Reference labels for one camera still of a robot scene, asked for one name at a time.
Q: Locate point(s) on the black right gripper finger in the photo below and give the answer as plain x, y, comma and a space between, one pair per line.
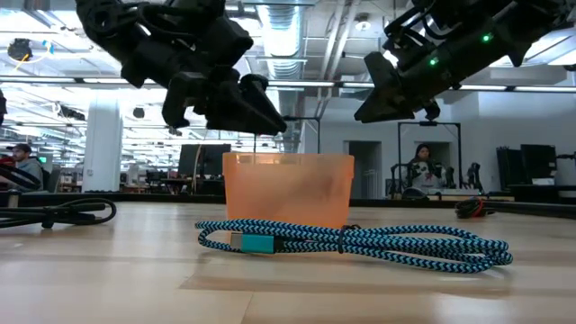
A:
391, 103
381, 74

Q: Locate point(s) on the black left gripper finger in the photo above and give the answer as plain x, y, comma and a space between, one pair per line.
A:
260, 87
243, 114

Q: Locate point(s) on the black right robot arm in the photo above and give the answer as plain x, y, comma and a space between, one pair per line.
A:
517, 27

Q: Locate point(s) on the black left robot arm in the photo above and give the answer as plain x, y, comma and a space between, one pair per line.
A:
103, 22

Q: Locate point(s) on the black background robot arm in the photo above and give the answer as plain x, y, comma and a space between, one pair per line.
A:
474, 175

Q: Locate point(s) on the black computer monitor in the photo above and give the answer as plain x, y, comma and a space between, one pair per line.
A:
539, 161
207, 159
508, 168

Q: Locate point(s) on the person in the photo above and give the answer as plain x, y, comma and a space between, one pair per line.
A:
423, 173
29, 168

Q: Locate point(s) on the orange translucent plastic bin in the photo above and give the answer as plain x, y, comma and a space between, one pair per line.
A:
288, 189

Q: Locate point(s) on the white pillar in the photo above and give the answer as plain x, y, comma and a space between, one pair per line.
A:
102, 144

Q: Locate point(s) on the black camera stand frame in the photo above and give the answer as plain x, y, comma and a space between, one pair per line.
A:
427, 123
306, 118

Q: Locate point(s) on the silver ceiling duct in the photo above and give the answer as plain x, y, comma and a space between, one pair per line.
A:
281, 27

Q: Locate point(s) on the black table frame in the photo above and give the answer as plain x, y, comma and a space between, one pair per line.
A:
135, 197

